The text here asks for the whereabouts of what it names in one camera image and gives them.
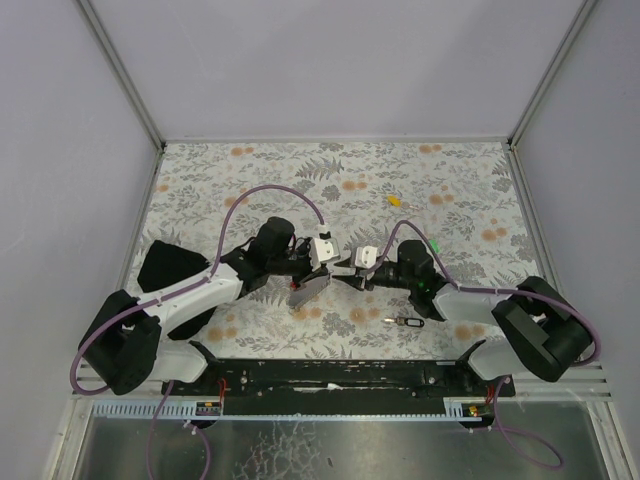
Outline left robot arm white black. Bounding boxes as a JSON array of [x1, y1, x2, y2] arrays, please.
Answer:
[[78, 217, 339, 395]]

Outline green tag key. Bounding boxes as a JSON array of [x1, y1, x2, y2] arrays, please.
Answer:
[[429, 240, 440, 254]]

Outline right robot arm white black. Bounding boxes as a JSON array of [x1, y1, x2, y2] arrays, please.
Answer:
[[339, 240, 600, 382]]

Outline yellow tag key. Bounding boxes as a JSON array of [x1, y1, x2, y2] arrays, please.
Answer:
[[386, 195, 420, 211]]

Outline black cloth cap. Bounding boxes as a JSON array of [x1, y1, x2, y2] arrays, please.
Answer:
[[137, 240, 216, 340]]

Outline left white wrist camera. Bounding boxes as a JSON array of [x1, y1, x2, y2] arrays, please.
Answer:
[[310, 229, 340, 270]]

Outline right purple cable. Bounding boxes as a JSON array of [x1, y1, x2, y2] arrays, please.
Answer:
[[377, 219, 601, 366]]

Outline aluminium frame posts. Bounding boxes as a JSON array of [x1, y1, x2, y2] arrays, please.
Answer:
[[74, 0, 601, 151]]

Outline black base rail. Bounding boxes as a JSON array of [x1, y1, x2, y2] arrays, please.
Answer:
[[162, 355, 515, 417]]

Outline red grey key organizer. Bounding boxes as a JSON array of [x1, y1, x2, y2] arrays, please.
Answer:
[[287, 271, 331, 311]]

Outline floral table mat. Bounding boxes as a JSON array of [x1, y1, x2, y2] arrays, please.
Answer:
[[126, 142, 538, 359]]

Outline black tag key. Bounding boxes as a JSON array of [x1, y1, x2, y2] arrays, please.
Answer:
[[384, 317, 425, 329]]

